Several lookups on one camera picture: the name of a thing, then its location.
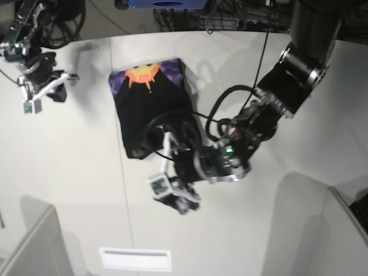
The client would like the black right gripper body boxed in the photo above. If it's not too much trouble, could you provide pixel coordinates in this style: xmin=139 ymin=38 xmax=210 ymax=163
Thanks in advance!
xmin=18 ymin=52 xmax=67 ymax=102

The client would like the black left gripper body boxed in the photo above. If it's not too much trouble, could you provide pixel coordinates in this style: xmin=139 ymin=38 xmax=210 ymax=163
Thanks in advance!
xmin=173 ymin=142 xmax=252 ymax=184

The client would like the black T-shirt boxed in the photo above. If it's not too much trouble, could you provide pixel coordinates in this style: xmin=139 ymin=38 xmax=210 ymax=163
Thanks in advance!
xmin=108 ymin=58 xmax=199 ymax=160

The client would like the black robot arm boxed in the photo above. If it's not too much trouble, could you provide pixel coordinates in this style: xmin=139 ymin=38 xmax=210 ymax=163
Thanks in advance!
xmin=172 ymin=1 xmax=346 ymax=183
xmin=1 ymin=1 xmax=86 ymax=102

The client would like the blue box on stand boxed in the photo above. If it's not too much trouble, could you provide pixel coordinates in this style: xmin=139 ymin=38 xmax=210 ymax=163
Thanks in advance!
xmin=128 ymin=0 xmax=208 ymax=9

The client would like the black power strip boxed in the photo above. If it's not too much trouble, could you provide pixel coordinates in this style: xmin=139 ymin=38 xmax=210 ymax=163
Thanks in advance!
xmin=237 ymin=20 xmax=290 ymax=33

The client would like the black keyboard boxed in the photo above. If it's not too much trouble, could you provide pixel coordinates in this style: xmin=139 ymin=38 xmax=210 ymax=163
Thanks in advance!
xmin=350 ymin=197 xmax=368 ymax=233

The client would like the grey partition panel right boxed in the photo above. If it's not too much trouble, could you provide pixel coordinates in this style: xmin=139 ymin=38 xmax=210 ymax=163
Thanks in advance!
xmin=324 ymin=187 xmax=367 ymax=275

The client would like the grey partition panel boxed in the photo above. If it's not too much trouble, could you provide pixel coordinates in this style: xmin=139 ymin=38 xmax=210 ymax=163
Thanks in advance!
xmin=1 ymin=205 xmax=74 ymax=275
xmin=324 ymin=187 xmax=367 ymax=275

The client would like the grey partition panel left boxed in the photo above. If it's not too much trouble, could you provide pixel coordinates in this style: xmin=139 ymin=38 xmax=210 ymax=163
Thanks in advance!
xmin=1 ymin=205 xmax=74 ymax=275

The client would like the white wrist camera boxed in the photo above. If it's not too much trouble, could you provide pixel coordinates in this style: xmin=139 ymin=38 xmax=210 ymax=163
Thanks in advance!
xmin=23 ymin=99 xmax=42 ymax=114
xmin=147 ymin=173 xmax=173 ymax=200

